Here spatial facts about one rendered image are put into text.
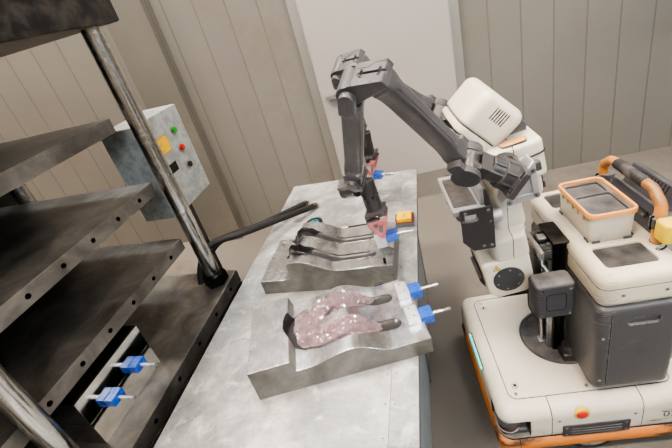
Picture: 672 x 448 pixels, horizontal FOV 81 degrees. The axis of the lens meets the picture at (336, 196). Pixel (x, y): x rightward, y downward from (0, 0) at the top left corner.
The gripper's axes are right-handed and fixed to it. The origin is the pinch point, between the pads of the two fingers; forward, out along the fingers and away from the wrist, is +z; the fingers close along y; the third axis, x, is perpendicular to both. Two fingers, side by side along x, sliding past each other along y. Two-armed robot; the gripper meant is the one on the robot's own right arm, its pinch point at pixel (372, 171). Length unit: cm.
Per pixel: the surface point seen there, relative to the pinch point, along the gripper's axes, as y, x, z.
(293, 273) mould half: 65, -11, 6
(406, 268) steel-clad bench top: 49, 26, 15
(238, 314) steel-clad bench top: 80, -30, 15
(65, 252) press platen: 106, -49, -34
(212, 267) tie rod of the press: 64, -51, 8
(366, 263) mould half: 58, 15, 6
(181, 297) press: 74, -64, 17
